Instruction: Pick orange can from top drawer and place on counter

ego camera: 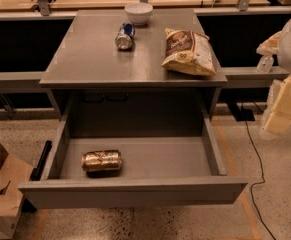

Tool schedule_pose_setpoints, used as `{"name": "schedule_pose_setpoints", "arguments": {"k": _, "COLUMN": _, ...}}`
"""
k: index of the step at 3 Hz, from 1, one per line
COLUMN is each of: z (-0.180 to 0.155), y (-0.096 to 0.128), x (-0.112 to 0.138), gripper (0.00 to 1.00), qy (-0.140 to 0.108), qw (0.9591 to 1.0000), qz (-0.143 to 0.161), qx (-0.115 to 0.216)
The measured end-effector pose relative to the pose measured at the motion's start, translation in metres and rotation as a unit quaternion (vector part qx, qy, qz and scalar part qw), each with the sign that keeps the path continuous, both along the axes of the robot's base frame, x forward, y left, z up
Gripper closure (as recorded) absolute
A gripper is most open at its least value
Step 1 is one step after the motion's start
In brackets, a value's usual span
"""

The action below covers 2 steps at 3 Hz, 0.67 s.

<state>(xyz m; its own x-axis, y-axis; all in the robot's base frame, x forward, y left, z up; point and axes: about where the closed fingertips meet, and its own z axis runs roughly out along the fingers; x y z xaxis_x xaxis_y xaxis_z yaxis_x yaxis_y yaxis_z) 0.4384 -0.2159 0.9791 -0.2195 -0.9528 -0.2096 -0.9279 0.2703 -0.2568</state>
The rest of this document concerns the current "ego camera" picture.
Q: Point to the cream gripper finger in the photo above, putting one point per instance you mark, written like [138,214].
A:
[270,45]
[276,117]

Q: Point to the orange soda can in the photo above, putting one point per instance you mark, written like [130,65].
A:
[104,160]

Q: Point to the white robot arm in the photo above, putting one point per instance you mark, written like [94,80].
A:
[284,49]

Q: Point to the open grey top drawer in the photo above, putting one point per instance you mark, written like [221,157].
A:
[167,144]

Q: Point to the blue soda can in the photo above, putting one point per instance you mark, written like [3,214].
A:
[125,36]

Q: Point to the grey cabinet counter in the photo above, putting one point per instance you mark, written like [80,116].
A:
[88,57]

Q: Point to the clear sanitizer bottle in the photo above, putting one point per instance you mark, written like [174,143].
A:
[265,64]

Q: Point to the brown chip bag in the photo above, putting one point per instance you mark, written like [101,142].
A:
[188,52]

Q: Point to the white bowl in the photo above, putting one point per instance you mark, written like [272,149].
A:
[138,13]

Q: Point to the black bar on floor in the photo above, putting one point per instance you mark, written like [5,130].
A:
[37,171]

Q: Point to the cardboard box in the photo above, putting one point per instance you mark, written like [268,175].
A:
[13,172]

